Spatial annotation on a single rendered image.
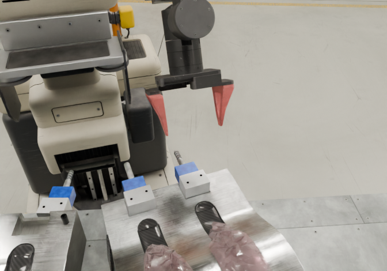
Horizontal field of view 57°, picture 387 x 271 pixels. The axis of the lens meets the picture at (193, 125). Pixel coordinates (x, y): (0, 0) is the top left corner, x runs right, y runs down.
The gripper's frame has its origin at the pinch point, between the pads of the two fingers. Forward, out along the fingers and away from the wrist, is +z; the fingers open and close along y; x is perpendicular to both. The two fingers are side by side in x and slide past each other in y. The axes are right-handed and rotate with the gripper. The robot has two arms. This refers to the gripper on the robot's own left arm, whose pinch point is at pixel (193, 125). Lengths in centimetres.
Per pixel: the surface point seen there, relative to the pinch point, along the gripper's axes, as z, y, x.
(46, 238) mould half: 13.3, -26.7, -2.7
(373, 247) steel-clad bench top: 26.5, 28.7, -8.8
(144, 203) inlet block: 12.7, -10.5, 1.3
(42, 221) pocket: 12.6, -27.9, 2.8
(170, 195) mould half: 13.6, -5.2, 4.4
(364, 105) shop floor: 40, 148, 141
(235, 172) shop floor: 55, 44, 112
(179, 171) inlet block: 10.5, -2.4, 7.5
